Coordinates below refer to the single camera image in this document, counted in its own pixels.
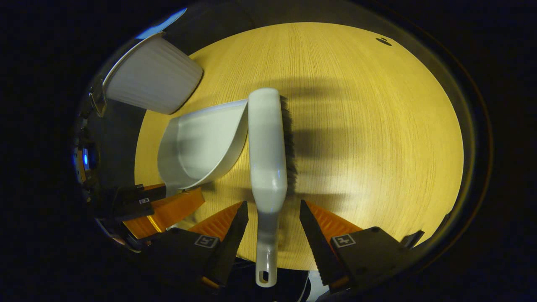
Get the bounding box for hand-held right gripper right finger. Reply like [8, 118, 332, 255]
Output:
[299, 199, 425, 294]

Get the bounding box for grey dustpan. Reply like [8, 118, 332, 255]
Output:
[157, 99, 249, 198]

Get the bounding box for white ribbed garbage bin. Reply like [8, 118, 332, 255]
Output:
[102, 32, 204, 115]

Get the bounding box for small grey broom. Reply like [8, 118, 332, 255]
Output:
[247, 87, 299, 289]

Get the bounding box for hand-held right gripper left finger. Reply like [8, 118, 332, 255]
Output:
[142, 200, 250, 291]

